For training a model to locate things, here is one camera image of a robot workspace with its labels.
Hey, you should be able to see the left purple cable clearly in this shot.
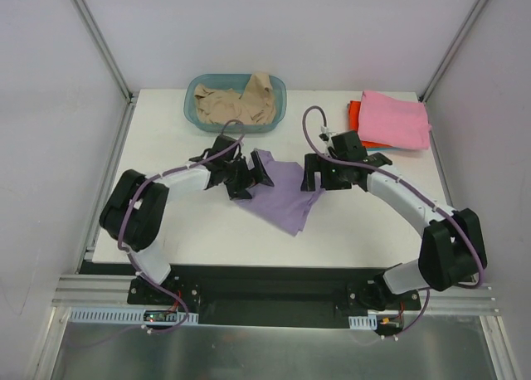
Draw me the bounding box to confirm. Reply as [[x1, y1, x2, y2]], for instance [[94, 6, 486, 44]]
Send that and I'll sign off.
[[118, 119, 246, 336]]

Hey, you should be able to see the pink folded t shirt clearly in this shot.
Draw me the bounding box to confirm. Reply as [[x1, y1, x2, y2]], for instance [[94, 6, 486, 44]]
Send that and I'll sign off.
[[358, 90, 431, 150]]

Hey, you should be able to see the purple cable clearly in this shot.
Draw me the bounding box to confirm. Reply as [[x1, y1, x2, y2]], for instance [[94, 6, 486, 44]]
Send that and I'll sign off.
[[118, 119, 246, 336], [301, 105, 489, 342]]

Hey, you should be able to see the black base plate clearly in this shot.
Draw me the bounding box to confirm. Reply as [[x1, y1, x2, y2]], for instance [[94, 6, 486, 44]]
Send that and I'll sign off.
[[126, 263, 431, 329]]

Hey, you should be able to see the left grey cable duct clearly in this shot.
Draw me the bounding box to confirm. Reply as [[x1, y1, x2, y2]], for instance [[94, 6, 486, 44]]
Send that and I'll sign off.
[[70, 308, 199, 326]]

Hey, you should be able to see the front aluminium rail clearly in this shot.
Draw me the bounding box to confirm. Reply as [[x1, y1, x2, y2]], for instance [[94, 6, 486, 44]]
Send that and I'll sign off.
[[51, 274, 502, 316]]

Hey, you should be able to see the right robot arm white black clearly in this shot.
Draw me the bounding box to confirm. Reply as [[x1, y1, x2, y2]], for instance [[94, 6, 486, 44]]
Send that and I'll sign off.
[[300, 126, 488, 311]]

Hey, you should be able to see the left aluminium frame post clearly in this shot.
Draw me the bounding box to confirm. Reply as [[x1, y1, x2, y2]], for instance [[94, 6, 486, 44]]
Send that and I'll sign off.
[[63, 0, 136, 104]]

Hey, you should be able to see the right grey cable duct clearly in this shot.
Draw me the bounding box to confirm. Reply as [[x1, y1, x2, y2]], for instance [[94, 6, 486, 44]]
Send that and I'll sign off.
[[348, 314, 378, 331]]

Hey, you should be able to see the blue folded t shirt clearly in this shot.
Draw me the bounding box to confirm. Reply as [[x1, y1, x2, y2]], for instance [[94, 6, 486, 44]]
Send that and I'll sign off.
[[366, 147, 410, 154]]

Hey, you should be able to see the orange folded t shirt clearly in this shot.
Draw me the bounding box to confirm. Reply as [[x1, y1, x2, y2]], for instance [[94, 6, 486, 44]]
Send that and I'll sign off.
[[348, 100, 391, 149]]

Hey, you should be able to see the right aluminium frame post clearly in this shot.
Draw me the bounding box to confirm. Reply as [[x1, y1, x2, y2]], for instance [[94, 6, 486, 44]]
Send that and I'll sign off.
[[418, 0, 491, 104]]

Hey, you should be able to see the grey cable duct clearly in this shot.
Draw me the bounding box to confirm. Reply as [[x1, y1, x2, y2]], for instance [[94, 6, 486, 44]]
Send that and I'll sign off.
[[348, 314, 378, 331], [70, 308, 199, 326]]

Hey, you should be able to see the aluminium frame post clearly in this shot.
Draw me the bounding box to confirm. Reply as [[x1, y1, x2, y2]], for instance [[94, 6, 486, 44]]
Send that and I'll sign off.
[[418, 0, 491, 104], [63, 0, 136, 104]]

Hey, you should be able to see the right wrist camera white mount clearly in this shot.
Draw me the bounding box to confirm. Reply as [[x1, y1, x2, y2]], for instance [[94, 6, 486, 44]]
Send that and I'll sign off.
[[319, 125, 336, 147]]

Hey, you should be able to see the teal plastic basket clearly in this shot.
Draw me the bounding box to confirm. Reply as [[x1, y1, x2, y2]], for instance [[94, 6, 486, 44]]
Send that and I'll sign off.
[[183, 74, 287, 134]]

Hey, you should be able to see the purple t shirt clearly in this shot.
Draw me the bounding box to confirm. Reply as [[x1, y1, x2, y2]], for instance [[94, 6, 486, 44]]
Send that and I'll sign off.
[[236, 149, 325, 236]]

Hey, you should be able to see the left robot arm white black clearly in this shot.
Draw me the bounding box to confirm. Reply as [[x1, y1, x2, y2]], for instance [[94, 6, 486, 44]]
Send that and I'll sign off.
[[99, 135, 275, 304]]

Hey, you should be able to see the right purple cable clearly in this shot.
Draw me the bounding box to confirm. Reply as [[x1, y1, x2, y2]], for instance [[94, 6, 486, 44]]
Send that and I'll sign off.
[[301, 105, 489, 342]]

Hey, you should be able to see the beige t shirt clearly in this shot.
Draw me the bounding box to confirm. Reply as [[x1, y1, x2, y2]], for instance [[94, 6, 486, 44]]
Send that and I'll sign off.
[[193, 72, 277, 125]]

